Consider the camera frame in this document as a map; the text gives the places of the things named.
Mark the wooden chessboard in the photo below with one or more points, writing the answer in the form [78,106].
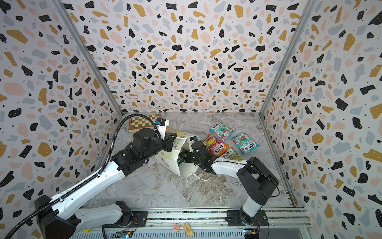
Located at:
[135,124]

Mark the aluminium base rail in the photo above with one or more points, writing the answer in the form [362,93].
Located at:
[208,223]

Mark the yellow letter block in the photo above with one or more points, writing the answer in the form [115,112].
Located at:
[86,230]

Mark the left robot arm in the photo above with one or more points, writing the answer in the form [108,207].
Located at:
[62,215]

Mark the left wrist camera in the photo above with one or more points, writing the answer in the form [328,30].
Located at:
[162,125]

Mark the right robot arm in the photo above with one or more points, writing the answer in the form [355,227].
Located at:
[258,181]

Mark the teal Fox's candy bag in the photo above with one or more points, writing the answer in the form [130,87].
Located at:
[245,143]
[222,130]

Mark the pink letter block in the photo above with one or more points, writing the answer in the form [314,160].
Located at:
[176,227]

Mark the yellow-green candy bag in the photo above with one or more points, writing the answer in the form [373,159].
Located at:
[231,154]

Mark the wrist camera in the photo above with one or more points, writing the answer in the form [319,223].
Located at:
[162,125]
[192,139]

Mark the orange Fox's fruits candy bag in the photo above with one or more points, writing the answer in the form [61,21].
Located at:
[216,146]

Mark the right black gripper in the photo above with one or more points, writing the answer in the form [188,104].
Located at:
[194,146]

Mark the tan wooden card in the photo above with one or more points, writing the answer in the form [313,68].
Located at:
[188,230]

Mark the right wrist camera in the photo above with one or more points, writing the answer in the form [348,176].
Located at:
[192,139]

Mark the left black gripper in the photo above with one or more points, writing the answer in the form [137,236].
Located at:
[169,140]

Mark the white paper bag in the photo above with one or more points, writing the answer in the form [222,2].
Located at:
[170,159]

